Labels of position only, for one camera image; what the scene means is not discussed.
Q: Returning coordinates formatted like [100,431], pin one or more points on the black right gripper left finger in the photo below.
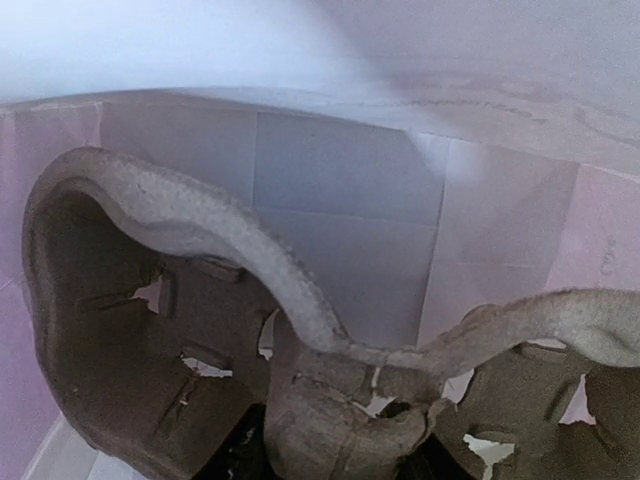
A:
[242,455]

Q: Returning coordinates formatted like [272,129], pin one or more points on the paper cakes bag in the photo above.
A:
[419,158]

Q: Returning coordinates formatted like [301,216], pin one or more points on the single cardboard cup carrier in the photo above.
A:
[163,309]

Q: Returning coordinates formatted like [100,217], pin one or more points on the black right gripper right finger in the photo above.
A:
[431,461]

